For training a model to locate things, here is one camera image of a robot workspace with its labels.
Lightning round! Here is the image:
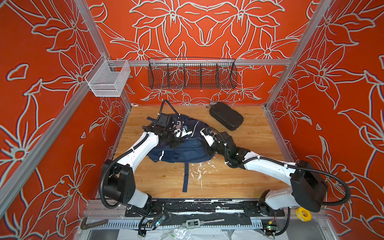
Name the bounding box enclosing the navy blue student backpack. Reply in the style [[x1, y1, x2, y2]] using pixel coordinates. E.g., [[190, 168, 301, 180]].
[[148, 115, 215, 193]]

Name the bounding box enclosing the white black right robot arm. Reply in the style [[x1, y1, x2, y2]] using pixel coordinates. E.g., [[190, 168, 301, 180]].
[[201, 128, 351, 213]]

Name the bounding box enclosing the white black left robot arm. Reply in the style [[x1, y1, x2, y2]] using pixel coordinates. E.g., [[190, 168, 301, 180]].
[[99, 124, 193, 212]]

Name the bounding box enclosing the black hard zip case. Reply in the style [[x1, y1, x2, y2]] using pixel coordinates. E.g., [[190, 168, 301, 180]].
[[209, 102, 244, 131]]

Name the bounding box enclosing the yellow tape roll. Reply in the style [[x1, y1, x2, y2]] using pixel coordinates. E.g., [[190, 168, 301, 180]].
[[296, 207, 312, 222]]

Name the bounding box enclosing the brown bent metal bar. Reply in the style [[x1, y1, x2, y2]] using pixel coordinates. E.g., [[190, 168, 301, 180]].
[[80, 217, 109, 230]]

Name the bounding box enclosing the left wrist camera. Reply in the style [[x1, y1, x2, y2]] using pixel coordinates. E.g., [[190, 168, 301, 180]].
[[157, 113, 174, 129]]

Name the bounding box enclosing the black wire wall basket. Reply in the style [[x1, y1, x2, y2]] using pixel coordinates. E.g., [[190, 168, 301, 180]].
[[148, 57, 239, 90]]

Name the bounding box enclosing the white wire mesh basket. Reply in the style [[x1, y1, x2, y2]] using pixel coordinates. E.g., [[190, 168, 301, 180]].
[[85, 56, 131, 97]]

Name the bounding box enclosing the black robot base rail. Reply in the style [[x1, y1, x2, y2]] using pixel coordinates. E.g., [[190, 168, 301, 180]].
[[125, 198, 286, 218]]

